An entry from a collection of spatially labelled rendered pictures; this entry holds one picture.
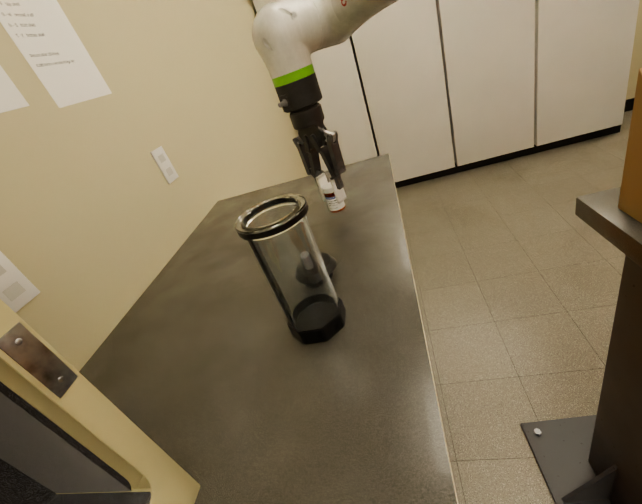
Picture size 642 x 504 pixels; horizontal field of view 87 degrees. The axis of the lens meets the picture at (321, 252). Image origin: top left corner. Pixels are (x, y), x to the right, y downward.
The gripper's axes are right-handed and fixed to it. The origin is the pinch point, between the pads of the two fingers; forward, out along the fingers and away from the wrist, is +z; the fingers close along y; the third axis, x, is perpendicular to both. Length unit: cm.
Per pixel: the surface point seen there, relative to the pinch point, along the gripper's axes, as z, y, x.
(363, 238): 8.8, 12.6, -6.3
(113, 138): -27, -52, -26
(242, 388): 9, 20, -47
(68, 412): -12, 29, -61
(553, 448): 102, 46, 16
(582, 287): 103, 35, 99
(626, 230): 9, 56, 8
